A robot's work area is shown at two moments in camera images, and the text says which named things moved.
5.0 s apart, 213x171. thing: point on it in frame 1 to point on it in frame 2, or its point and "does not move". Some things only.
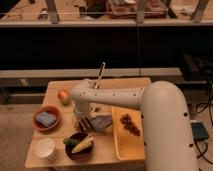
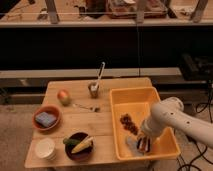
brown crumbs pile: (129, 124) does not move
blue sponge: (45, 119) does not move
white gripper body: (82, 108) to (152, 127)
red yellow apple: (63, 96) does not move
